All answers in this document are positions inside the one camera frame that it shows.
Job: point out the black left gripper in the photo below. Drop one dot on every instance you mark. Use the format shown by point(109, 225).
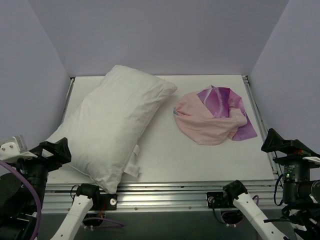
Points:
point(50, 155)

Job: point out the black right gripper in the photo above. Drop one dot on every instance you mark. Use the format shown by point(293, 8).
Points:
point(292, 160)

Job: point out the white pillow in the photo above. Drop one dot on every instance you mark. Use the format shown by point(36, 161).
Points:
point(104, 129)

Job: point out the purple Elsa print pillowcase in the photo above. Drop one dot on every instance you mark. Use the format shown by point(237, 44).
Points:
point(210, 116)

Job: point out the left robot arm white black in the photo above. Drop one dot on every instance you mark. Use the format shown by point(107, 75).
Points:
point(25, 197)

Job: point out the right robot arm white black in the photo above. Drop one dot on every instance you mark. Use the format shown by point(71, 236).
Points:
point(300, 201)

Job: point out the aluminium right side rail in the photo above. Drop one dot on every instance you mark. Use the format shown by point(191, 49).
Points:
point(276, 169)

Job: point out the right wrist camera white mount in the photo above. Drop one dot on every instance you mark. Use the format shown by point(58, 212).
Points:
point(312, 158)

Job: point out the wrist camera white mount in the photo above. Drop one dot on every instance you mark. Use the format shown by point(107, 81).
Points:
point(312, 158)
point(13, 149)

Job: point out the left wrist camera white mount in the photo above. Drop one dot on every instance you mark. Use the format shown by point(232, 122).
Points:
point(13, 149)

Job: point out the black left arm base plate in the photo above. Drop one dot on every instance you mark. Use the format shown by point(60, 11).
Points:
point(108, 202)

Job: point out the aluminium left side rail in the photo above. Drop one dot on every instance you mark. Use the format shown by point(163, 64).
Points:
point(67, 99)

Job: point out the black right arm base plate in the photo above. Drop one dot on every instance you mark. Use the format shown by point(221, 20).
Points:
point(216, 200)

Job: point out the aluminium front mounting rail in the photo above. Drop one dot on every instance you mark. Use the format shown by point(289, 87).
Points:
point(141, 197)

